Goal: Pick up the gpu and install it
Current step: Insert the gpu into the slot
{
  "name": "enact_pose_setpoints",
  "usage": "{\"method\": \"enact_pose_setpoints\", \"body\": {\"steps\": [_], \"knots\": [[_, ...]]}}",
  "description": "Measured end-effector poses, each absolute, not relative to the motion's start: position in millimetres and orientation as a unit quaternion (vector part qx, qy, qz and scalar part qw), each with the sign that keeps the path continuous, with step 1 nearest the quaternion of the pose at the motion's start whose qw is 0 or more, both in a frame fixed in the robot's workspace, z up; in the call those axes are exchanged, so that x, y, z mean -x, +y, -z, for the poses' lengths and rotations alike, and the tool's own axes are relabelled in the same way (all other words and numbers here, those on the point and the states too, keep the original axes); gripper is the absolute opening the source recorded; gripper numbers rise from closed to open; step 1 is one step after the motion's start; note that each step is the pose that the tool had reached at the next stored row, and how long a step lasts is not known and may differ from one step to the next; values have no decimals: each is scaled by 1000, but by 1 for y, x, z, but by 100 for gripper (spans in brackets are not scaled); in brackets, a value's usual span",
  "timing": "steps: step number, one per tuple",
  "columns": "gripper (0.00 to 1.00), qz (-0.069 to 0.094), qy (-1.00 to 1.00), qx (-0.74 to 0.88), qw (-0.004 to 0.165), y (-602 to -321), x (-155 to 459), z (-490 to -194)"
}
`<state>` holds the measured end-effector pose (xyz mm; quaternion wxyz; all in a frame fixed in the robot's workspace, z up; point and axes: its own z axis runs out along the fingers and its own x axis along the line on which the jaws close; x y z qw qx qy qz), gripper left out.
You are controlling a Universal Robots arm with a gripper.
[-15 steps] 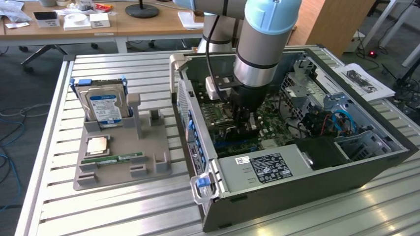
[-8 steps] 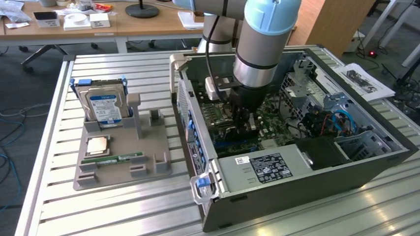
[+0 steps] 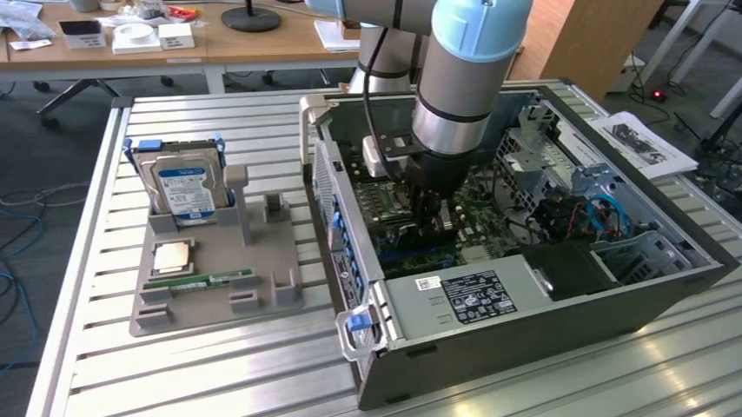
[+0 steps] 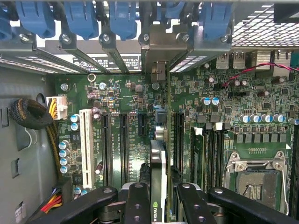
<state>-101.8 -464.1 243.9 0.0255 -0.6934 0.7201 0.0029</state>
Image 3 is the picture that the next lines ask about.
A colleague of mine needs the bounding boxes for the white desk frame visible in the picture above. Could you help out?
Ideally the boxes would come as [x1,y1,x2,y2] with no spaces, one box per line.
[637,0,742,119]

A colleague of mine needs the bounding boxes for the red packet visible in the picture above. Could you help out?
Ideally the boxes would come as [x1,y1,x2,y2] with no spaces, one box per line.
[166,3,199,23]

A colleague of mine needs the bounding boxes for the black tripod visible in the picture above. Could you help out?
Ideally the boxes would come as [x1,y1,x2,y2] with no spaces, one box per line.
[693,77,742,195]

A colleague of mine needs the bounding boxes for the hard disk with blue caddy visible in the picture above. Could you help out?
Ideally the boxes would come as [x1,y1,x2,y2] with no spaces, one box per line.
[123,132,228,228]

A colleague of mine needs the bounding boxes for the white labelled box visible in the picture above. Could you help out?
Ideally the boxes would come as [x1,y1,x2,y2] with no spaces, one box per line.
[156,22,195,51]

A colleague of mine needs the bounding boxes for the green motherboard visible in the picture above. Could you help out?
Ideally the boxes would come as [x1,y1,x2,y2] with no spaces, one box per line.
[347,149,526,279]

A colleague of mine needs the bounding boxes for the wooden cabinet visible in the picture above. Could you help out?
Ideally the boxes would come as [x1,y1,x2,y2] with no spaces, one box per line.
[508,0,666,99]

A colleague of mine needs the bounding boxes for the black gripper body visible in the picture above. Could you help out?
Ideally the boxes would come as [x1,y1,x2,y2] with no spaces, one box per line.
[404,150,472,204]

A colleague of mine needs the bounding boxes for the silver CPU chip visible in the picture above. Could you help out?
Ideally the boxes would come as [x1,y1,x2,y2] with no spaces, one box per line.
[148,240,196,277]

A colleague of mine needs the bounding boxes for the open black PC case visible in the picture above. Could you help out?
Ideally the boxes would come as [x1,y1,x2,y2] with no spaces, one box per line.
[298,84,727,412]

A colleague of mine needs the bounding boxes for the metal disk bay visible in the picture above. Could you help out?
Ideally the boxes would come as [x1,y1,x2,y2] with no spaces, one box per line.
[590,229,694,286]

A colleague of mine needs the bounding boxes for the printed paper stack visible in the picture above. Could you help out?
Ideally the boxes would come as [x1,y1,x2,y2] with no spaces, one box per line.
[587,111,701,180]

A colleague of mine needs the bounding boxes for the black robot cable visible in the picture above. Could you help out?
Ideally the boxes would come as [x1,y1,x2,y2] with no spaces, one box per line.
[360,0,407,177]

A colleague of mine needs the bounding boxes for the grey plastic parts rack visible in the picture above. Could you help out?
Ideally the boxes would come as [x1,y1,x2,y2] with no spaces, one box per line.
[128,164,306,339]

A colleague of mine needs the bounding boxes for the clear plastic bag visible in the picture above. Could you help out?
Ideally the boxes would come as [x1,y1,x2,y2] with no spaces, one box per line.
[0,0,57,40]

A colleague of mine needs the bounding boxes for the black Nvidia graphics card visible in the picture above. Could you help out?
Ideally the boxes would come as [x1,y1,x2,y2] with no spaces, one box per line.
[379,200,460,253]

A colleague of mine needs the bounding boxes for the white box with black top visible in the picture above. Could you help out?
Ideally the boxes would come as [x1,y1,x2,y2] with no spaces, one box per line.
[57,19,109,50]

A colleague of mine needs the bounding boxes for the green loose RAM stick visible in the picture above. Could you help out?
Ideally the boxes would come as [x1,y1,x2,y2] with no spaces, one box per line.
[141,268,256,291]

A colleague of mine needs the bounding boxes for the black round lamp base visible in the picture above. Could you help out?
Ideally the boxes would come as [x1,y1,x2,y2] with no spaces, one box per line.
[219,0,284,32]

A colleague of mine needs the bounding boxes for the white tape roll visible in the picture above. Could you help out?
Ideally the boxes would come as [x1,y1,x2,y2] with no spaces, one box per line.
[113,23,158,44]

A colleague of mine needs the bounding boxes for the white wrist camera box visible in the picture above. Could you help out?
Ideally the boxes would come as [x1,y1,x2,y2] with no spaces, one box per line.
[360,136,402,179]

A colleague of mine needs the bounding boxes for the black chair base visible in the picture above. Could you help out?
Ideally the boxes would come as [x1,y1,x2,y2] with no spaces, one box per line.
[32,76,176,129]

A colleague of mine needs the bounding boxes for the flat white box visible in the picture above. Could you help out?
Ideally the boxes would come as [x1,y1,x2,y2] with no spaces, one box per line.
[111,36,163,56]

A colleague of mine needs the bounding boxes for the white paper pile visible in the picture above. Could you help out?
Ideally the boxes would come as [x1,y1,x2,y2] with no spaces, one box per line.
[314,19,362,54]

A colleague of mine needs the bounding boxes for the blue floor cable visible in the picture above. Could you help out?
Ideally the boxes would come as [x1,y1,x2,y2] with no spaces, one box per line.
[0,208,47,373]

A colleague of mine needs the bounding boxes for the blue data wire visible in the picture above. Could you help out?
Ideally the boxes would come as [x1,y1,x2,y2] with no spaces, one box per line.
[583,194,634,241]

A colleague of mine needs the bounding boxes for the white floor cable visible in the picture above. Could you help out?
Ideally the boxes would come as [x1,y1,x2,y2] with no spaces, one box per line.
[0,181,89,209]

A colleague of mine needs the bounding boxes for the wooden desk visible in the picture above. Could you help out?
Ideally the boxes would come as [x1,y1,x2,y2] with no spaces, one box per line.
[0,0,526,83]

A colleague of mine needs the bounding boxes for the grey power supply unit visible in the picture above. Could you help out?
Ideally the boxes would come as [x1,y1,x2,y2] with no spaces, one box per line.
[382,254,553,340]

